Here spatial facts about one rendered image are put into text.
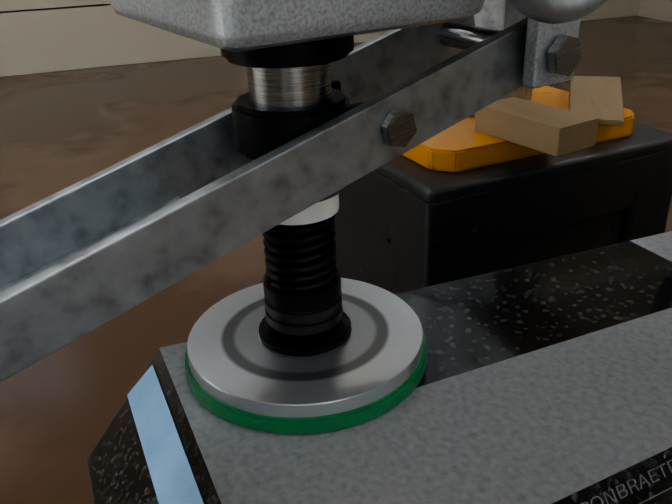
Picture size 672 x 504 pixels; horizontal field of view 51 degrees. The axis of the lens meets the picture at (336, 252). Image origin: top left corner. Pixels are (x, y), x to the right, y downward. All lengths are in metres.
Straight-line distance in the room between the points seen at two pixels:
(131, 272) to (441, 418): 0.27
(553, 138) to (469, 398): 0.73
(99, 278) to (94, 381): 1.66
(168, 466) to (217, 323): 0.14
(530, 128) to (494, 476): 0.84
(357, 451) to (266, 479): 0.07
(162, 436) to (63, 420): 1.40
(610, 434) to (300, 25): 0.38
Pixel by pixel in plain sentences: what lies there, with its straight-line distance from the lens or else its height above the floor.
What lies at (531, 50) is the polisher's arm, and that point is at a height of 1.07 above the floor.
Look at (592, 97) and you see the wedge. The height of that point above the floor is 0.81.
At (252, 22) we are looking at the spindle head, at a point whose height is 1.12.
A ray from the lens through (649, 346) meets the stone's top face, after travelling 0.72.
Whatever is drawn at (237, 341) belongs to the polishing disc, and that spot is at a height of 0.83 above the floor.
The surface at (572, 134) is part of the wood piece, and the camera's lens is 1.28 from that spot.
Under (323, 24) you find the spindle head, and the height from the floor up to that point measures 1.11.
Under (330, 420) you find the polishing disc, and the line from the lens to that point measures 0.57.
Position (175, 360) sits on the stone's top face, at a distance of 0.68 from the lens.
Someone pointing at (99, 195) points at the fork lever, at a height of 0.98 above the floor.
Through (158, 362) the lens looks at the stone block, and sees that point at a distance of 0.69.
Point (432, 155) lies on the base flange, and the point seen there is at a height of 0.77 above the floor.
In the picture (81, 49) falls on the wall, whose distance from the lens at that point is 6.49.
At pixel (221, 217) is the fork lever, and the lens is 0.49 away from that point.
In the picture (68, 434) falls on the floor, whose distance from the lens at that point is 1.96.
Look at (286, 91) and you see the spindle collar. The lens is 0.53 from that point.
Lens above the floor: 1.18
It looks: 26 degrees down
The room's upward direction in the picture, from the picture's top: 2 degrees counter-clockwise
